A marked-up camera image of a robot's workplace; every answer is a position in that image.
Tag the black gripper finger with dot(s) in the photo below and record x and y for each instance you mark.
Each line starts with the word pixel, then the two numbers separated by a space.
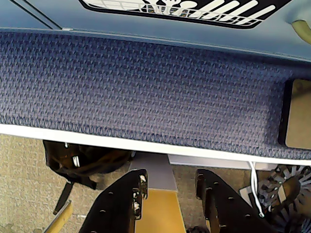
pixel 226 211
pixel 114 206

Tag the black backpack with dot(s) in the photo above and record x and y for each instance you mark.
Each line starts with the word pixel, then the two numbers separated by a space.
pixel 97 161

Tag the yellow flat panel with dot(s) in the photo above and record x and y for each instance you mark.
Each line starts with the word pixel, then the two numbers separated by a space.
pixel 162 211

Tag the yellow wooden leg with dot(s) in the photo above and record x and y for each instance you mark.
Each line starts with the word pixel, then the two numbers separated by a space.
pixel 62 218

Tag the black star chair base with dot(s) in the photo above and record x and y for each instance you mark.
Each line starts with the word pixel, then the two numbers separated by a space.
pixel 289 189

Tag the blue woven mat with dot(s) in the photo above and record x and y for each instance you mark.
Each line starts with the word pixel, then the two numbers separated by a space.
pixel 145 92

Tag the black edged flat board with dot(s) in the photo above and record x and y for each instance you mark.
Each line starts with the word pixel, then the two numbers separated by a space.
pixel 297 114

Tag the blue toy kitchen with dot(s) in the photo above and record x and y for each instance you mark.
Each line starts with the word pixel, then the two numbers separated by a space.
pixel 121 21

